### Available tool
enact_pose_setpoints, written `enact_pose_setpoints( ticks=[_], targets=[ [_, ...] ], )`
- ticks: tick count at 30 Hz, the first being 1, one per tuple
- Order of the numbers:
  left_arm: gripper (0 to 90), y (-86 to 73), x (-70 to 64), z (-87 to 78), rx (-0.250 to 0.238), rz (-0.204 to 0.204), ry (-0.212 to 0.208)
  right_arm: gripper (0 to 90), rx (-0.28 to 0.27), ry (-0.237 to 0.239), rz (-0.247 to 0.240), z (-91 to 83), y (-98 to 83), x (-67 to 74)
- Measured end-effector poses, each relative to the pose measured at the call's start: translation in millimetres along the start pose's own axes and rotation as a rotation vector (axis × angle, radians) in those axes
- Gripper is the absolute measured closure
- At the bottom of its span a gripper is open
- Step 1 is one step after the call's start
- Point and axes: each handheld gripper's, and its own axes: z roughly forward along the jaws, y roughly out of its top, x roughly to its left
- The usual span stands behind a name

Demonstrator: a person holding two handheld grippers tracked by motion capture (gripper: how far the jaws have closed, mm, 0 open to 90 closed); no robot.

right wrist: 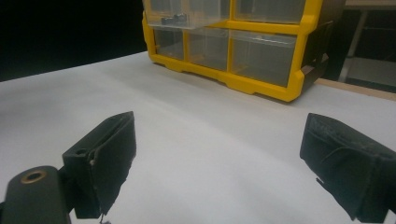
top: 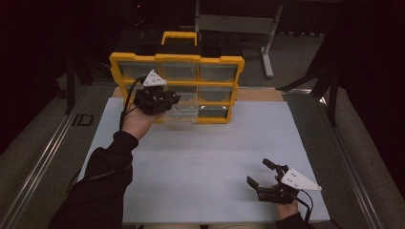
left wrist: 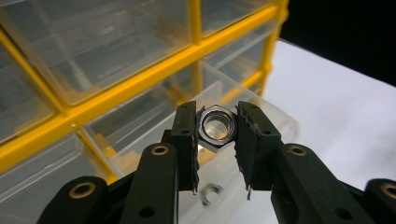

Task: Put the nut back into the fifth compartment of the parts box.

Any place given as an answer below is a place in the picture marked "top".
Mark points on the grey metal stand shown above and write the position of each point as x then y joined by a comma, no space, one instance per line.
235,24

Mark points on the person's left hand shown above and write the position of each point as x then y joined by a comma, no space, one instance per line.
138,122

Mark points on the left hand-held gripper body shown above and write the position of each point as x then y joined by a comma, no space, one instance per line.
151,97

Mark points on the yellow drawer organizer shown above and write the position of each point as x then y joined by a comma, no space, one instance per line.
178,58

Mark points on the black tripod stand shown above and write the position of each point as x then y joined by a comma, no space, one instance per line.
324,73

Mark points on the aluminium rail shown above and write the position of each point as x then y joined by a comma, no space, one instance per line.
347,152
41,159

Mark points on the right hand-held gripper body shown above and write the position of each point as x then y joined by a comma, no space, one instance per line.
286,187

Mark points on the black stand leg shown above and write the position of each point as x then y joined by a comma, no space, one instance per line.
70,86

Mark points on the clear plastic drawer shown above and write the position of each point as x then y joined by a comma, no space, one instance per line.
184,112

